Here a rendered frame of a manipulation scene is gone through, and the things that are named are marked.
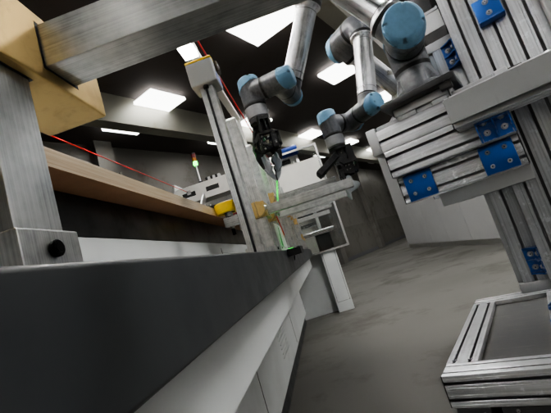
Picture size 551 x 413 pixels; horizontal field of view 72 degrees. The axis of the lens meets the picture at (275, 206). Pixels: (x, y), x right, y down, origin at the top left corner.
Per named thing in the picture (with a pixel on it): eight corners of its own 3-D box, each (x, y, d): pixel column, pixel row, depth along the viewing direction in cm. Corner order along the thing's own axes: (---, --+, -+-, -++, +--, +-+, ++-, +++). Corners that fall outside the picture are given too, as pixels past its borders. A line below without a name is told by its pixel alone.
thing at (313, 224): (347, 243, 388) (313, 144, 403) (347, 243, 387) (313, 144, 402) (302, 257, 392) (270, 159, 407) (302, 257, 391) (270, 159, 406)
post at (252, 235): (268, 252, 95) (218, 89, 101) (265, 252, 90) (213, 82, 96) (251, 257, 95) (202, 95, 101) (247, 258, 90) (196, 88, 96)
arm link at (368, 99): (380, 6, 155) (391, 112, 140) (362, 24, 164) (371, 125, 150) (357, -3, 150) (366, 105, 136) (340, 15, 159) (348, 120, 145)
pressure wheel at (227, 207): (238, 235, 130) (228, 204, 132) (251, 229, 124) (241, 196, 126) (218, 239, 125) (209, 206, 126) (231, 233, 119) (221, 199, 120)
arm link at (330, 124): (339, 106, 150) (321, 107, 146) (348, 131, 148) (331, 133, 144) (328, 115, 156) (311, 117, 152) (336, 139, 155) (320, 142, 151)
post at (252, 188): (280, 257, 120) (236, 119, 126) (278, 258, 116) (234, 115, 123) (269, 260, 120) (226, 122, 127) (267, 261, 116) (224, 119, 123)
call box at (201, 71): (225, 93, 102) (216, 66, 103) (217, 81, 95) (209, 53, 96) (200, 101, 102) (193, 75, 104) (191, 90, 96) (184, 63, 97)
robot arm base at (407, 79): (450, 88, 125) (439, 62, 126) (441, 79, 112) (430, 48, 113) (406, 110, 133) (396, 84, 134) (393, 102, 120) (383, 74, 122)
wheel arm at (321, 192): (354, 189, 123) (349, 177, 124) (355, 188, 120) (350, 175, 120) (228, 230, 126) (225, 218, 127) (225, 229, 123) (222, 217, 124)
